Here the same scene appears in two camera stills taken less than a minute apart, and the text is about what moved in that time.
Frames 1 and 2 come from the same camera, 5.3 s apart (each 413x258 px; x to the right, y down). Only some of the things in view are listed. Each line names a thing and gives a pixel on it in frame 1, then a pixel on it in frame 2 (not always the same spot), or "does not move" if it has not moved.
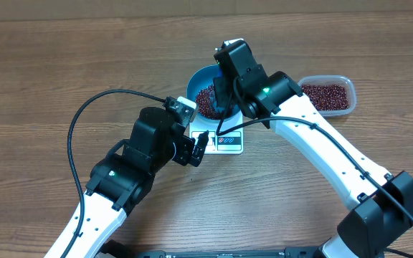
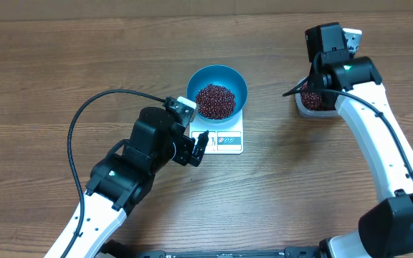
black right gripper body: [228, 92] → [310, 81]
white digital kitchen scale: [231, 142] does not move
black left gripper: [186, 145] does not move
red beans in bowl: [205, 102] does not move
